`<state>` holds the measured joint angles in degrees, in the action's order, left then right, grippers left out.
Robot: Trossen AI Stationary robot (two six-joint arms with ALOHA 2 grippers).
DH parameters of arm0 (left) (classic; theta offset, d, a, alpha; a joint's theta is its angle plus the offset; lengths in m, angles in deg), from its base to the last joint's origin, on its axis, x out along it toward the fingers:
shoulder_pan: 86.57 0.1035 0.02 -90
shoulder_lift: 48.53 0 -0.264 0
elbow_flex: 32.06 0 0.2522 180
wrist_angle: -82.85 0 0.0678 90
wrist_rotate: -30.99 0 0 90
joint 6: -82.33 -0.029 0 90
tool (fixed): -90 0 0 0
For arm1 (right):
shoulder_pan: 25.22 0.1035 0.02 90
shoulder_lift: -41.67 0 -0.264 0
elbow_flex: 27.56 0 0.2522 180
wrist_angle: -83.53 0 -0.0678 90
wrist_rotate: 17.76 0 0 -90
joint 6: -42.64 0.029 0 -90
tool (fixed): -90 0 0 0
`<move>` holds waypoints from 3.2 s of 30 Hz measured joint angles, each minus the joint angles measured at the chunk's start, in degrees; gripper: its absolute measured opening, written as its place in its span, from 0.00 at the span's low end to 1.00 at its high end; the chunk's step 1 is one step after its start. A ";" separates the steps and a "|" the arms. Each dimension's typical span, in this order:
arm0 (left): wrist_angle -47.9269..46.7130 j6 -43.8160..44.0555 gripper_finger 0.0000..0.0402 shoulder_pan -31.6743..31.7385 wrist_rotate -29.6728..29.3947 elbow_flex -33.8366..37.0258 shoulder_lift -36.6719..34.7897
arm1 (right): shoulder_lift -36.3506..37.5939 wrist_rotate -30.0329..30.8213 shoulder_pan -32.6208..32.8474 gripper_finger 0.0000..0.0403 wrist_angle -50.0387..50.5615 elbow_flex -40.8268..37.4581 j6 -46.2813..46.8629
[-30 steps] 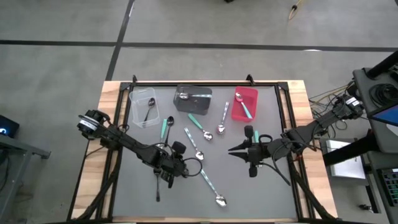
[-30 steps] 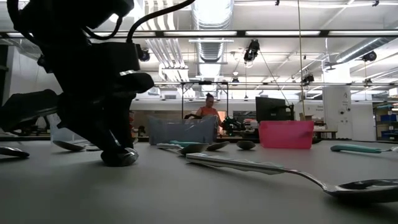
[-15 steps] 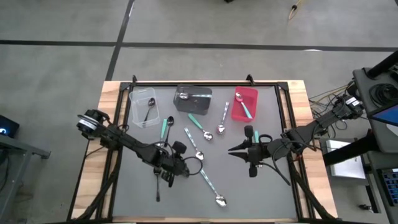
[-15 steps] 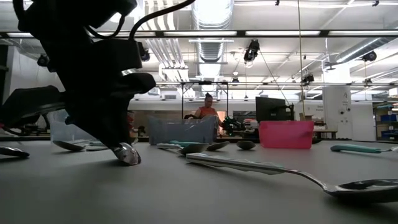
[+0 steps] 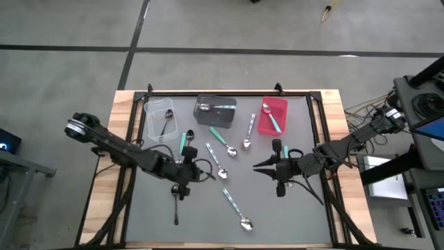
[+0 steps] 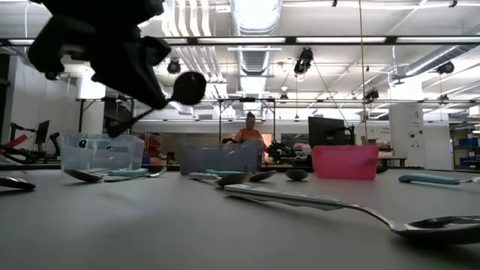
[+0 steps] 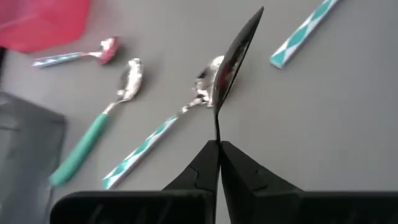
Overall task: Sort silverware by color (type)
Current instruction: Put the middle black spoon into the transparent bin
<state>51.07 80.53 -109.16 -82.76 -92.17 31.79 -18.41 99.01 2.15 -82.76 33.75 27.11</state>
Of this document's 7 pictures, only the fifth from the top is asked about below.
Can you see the red plastic container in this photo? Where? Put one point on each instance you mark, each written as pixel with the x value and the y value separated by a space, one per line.
pixel 279 106

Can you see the small black floor object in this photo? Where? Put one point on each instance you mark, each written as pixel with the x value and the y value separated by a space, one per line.
pixel 407 232

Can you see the grey side table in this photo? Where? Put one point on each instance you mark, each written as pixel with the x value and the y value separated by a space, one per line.
pixel 24 166

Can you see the black device with blue light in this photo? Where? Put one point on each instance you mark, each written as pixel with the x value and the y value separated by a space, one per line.
pixel 8 142

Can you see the clear plastic container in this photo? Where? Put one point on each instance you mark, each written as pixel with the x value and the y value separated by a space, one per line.
pixel 152 114

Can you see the keyboard with coloured keys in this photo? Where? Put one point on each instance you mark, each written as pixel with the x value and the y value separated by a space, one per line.
pixel 436 208

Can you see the white box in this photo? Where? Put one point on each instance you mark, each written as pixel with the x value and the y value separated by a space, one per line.
pixel 388 187

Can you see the grey equipment cart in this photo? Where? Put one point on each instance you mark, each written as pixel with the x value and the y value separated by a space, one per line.
pixel 404 87

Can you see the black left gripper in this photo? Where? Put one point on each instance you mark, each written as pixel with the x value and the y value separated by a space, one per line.
pixel 182 172

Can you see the dark grey translucent container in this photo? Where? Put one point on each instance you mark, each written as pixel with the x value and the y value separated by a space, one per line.
pixel 215 118

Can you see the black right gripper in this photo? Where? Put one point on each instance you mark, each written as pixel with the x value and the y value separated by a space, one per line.
pixel 288 170

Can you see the black pole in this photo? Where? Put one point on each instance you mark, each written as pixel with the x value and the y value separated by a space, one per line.
pixel 428 73

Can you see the black table clamp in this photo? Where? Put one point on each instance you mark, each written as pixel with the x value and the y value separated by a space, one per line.
pixel 150 87
pixel 278 88

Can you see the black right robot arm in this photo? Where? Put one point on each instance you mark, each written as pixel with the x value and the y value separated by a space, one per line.
pixel 347 144

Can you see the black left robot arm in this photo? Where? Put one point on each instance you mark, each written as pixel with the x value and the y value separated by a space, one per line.
pixel 114 147

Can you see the blue laptop screen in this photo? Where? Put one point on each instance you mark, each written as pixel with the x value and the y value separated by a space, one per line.
pixel 433 129

